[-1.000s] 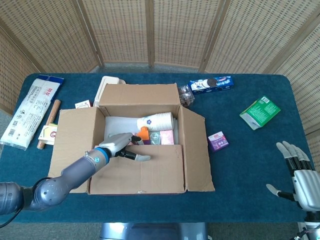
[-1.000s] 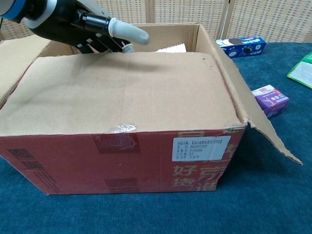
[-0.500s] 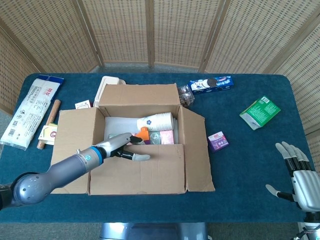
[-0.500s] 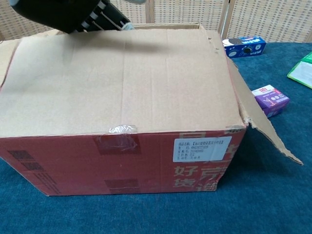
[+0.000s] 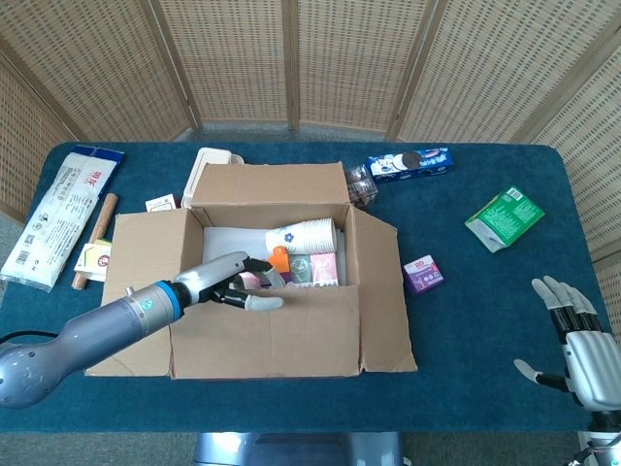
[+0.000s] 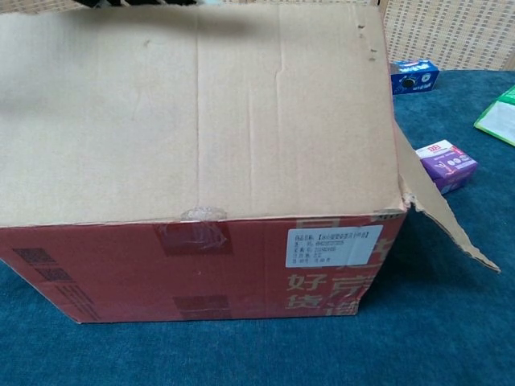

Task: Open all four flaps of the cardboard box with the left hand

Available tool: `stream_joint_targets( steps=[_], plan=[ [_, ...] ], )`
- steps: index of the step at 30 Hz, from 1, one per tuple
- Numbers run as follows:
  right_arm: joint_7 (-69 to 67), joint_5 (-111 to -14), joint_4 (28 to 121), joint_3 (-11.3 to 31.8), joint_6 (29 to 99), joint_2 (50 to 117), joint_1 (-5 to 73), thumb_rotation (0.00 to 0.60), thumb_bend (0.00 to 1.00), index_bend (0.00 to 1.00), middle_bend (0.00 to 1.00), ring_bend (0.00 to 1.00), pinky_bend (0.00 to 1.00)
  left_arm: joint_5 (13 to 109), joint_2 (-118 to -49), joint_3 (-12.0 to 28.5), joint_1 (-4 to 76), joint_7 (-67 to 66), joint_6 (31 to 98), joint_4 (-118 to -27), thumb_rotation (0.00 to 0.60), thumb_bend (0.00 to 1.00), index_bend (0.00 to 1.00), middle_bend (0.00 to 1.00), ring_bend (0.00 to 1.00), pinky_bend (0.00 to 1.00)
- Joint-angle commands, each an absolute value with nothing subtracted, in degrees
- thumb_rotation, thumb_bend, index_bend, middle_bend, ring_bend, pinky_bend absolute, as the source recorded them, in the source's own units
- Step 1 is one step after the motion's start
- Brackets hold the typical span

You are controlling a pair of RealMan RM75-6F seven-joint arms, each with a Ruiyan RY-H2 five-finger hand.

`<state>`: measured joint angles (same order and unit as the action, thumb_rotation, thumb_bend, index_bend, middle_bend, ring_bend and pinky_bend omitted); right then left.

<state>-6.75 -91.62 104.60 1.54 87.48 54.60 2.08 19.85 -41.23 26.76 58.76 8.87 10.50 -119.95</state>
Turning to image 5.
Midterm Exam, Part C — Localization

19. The small purple box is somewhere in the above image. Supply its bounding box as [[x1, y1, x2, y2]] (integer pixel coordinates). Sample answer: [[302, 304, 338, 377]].
[[402, 252, 446, 297]]

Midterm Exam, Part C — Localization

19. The clear plastic snack package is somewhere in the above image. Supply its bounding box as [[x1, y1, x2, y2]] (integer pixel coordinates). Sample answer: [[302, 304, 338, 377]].
[[343, 164, 379, 209]]

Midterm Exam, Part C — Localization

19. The green foil pouch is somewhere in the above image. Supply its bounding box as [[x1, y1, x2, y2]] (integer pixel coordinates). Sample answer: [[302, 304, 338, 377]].
[[464, 184, 546, 253]]

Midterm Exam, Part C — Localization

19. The pink tissue pack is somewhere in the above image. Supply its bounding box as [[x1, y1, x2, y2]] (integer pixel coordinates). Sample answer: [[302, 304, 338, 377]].
[[310, 251, 340, 287]]

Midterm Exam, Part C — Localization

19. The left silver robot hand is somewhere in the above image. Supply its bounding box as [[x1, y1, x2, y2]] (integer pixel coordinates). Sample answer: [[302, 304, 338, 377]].
[[174, 250, 286, 313]]

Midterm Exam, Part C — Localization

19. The stack of white paper cups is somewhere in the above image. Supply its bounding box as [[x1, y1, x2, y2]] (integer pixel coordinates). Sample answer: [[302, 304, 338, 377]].
[[265, 216, 339, 255]]

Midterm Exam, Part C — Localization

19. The green tissue pack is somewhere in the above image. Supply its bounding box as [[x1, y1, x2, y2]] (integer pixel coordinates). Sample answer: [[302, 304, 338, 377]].
[[289, 253, 314, 285]]

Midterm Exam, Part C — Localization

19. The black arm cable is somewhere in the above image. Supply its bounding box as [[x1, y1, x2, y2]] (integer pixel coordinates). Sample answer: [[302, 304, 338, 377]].
[[0, 329, 62, 346]]

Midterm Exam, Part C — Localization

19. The small white red box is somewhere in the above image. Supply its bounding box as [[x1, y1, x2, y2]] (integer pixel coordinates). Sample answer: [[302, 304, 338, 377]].
[[145, 193, 179, 214]]

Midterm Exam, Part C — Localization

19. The blue tablecloth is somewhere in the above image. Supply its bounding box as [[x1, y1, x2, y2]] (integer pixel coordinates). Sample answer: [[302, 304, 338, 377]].
[[0, 140, 603, 434]]

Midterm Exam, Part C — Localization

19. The long white noodle package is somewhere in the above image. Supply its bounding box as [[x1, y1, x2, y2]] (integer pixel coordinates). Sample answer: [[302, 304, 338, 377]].
[[0, 148, 125, 293]]

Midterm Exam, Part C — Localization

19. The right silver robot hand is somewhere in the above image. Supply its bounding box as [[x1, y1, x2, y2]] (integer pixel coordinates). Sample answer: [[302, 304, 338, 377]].
[[513, 275, 621, 412]]

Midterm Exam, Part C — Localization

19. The wooden rolling pin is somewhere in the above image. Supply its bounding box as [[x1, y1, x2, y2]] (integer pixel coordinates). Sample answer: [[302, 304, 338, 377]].
[[71, 192, 120, 291]]

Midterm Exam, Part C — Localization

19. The orange purple block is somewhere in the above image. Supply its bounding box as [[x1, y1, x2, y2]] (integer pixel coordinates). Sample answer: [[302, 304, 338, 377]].
[[268, 246, 293, 286]]

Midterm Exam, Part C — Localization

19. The red cardboard box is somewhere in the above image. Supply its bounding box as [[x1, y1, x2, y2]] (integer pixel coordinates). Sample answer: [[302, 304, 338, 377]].
[[84, 161, 419, 381]]

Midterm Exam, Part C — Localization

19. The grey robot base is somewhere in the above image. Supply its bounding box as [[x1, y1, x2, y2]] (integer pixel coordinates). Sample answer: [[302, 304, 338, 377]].
[[193, 430, 405, 466]]

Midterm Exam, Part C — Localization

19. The woven bamboo folding screen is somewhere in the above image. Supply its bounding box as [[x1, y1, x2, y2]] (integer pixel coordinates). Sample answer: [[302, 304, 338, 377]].
[[0, 0, 621, 297]]

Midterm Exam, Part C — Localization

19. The white yellow hang-tab carton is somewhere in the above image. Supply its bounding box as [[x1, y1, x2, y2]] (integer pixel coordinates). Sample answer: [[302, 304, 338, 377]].
[[73, 238, 114, 283]]

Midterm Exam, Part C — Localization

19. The blue Oreo cookie pack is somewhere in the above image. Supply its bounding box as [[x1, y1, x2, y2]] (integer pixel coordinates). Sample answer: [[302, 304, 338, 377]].
[[364, 147, 457, 184]]

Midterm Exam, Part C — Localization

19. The beige lidded lunch container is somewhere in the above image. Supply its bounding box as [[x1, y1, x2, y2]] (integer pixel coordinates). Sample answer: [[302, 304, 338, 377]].
[[181, 147, 245, 209]]

